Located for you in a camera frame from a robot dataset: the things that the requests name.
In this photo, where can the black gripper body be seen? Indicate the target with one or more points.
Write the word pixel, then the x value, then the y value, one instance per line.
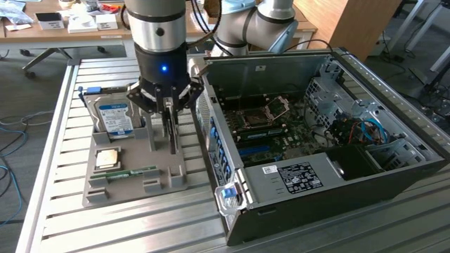
pixel 161 66

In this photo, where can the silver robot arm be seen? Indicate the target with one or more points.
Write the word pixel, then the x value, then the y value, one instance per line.
pixel 155 31

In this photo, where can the white labelled box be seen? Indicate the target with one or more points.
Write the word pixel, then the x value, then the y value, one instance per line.
pixel 105 22

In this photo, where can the white box with black inside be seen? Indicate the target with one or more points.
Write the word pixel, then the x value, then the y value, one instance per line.
pixel 49 22

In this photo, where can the wooden desk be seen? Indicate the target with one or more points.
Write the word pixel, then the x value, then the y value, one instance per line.
pixel 306 26
pixel 28 35

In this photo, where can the labelled RAM stick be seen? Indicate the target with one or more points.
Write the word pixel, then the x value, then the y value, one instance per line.
pixel 262 134

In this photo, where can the red plastic object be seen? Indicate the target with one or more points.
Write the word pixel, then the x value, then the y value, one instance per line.
pixel 111 8

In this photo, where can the grey power supply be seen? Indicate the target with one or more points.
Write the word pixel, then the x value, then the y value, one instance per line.
pixel 259 184

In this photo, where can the silver CPU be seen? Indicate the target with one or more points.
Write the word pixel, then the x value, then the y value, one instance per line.
pixel 107 158

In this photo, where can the green expansion card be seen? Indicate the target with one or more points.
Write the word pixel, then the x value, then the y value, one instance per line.
pixel 172 137

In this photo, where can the clear plastic bag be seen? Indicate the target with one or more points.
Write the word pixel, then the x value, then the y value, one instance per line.
pixel 13 11

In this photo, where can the grey parts rack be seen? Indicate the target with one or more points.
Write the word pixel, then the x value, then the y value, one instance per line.
pixel 140 163

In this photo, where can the open black PC case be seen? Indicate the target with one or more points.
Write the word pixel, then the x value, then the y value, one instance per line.
pixel 316 210

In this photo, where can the CPU socket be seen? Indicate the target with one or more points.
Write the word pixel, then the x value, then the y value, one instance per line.
pixel 255 118

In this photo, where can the grey chipset heatsink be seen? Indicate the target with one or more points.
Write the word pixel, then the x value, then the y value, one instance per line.
pixel 296 153

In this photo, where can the green RAM stick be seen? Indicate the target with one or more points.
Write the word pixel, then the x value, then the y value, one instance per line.
pixel 129 172

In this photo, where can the white paper stack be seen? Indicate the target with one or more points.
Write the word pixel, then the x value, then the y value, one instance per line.
pixel 200 23

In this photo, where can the green motherboard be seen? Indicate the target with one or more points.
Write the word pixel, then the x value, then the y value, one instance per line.
pixel 298 137

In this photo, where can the hard disk with blue carrier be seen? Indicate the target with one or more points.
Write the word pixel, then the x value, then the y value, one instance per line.
pixel 112 116

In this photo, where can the white paper card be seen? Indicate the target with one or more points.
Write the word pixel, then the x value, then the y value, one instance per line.
pixel 17 27

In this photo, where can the white table frame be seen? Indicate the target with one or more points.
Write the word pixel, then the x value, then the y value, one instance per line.
pixel 403 23

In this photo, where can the tape roll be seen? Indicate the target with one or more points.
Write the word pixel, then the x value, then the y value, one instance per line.
pixel 67 3

